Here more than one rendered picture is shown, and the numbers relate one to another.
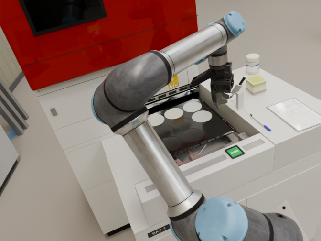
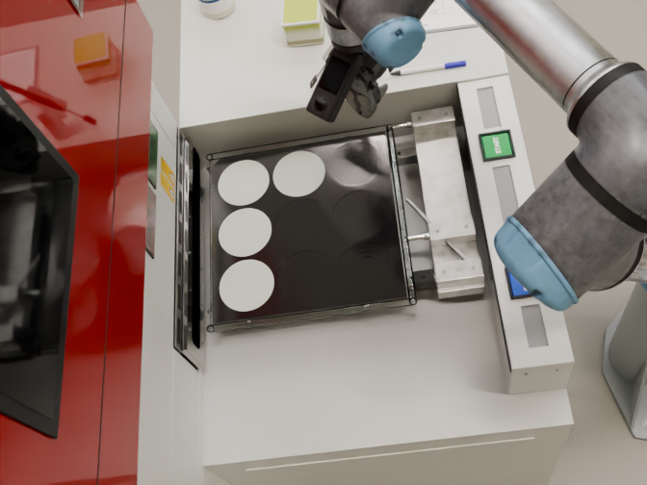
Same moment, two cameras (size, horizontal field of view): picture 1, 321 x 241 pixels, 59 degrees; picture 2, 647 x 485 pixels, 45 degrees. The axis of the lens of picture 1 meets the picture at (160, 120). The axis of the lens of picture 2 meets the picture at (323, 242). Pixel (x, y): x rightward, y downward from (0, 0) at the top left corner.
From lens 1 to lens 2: 100 cm
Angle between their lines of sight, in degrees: 46
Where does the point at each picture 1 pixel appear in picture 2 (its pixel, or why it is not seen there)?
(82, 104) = (151, 449)
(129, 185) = (426, 411)
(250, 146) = (489, 114)
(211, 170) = not seen: hidden behind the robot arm
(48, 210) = not seen: outside the picture
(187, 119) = (292, 209)
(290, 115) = (435, 13)
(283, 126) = (461, 38)
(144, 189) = (536, 348)
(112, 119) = (628, 261)
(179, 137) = (353, 244)
